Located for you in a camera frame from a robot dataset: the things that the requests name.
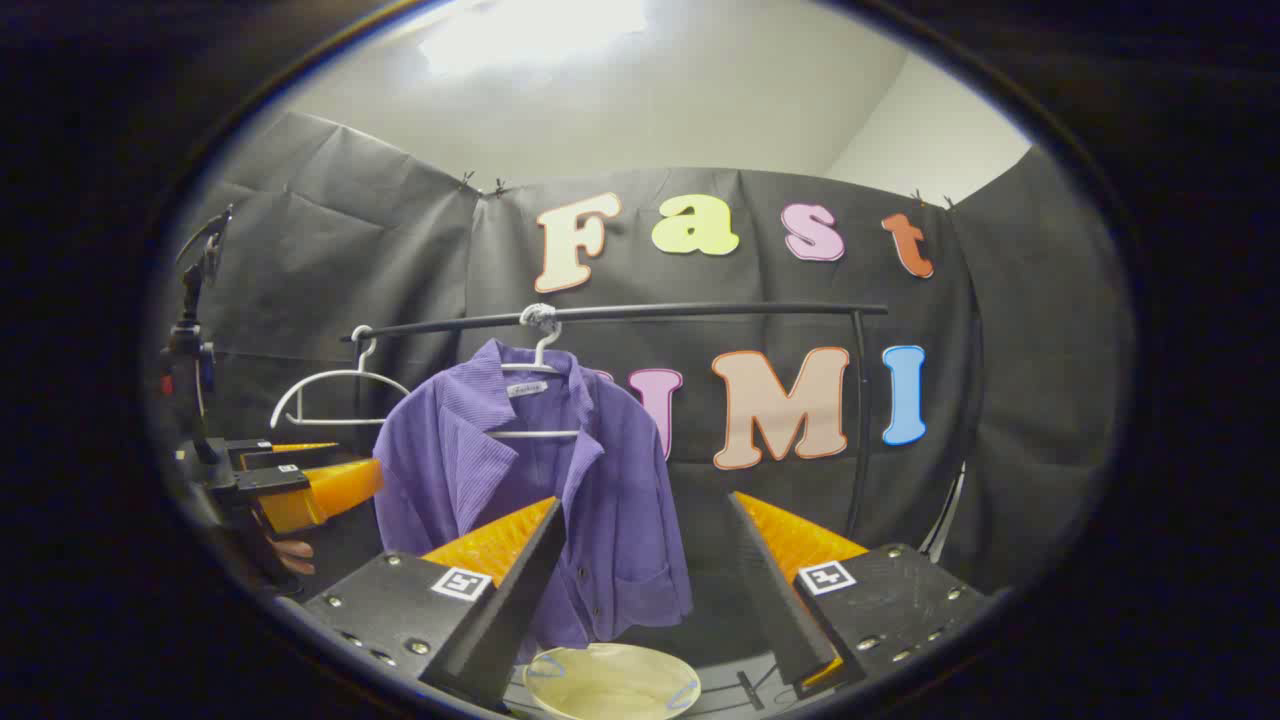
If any plain white hanger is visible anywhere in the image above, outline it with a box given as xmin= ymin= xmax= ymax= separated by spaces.
xmin=270 ymin=325 xmax=412 ymax=429

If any black metal clothes rack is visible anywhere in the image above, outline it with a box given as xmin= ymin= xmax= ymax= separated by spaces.
xmin=340 ymin=300 xmax=891 ymax=546

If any purple corduroy jacket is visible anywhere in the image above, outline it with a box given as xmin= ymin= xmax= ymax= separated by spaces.
xmin=372 ymin=338 xmax=694 ymax=661

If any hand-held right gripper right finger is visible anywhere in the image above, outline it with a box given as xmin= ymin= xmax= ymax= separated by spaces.
xmin=726 ymin=490 xmax=993 ymax=691

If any backdrop stand tripod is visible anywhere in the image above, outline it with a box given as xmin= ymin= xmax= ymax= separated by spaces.
xmin=918 ymin=460 xmax=971 ymax=563

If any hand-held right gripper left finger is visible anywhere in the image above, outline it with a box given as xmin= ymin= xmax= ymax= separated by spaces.
xmin=298 ymin=495 xmax=568 ymax=711

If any white hanger with hook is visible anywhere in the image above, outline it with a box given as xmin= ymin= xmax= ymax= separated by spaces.
xmin=487 ymin=303 xmax=582 ymax=441

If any cream laundry hamper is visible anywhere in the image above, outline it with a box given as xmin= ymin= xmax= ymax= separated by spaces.
xmin=523 ymin=642 xmax=703 ymax=720

